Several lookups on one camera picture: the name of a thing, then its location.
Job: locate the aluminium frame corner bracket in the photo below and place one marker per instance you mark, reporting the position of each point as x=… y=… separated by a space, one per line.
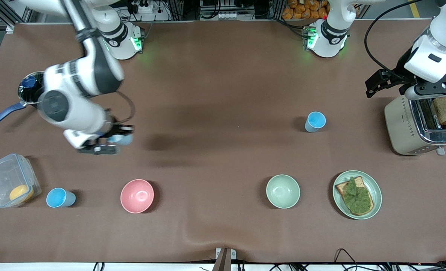
x=10 y=28

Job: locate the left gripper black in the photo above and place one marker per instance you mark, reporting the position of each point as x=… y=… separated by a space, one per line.
x=398 y=78

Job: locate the pink bowl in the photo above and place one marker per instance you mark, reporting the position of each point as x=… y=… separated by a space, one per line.
x=137 y=195

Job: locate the clear plastic container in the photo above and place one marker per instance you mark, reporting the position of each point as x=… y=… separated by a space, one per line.
x=4 y=175

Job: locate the bag of orange snacks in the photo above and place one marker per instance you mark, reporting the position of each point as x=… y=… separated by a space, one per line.
x=305 y=9

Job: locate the green lettuce leaf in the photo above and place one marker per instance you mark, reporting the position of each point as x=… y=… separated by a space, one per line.
x=358 y=197

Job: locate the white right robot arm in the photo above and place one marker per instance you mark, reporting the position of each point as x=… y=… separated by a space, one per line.
x=95 y=75

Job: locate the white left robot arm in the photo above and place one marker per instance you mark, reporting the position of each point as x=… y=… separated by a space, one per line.
x=330 y=37

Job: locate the pale green plate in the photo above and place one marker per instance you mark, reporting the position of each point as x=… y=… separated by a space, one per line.
x=374 y=190

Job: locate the plain blue cup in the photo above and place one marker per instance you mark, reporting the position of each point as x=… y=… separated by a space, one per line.
x=316 y=120
x=55 y=197

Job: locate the pale green bowl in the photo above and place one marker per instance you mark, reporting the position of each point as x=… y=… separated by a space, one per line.
x=283 y=191

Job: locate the glass lid with blue knob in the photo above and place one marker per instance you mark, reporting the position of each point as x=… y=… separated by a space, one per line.
x=27 y=94

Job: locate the yellow round food piece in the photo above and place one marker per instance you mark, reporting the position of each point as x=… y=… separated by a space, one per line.
x=21 y=192

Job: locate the toast slice under lettuce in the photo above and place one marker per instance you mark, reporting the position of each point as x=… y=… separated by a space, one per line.
x=342 y=187

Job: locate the white power strip with plugs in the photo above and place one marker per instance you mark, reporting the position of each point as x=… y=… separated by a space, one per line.
x=143 y=7

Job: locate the blue cup with white paper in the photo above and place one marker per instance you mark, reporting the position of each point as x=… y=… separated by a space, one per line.
x=124 y=140

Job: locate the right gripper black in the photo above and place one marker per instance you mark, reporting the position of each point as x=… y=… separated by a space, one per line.
x=113 y=130

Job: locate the brown table cloth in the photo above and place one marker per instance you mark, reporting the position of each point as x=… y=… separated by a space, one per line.
x=207 y=94

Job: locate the beige chrome toaster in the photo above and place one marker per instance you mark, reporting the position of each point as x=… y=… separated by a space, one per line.
x=403 y=124

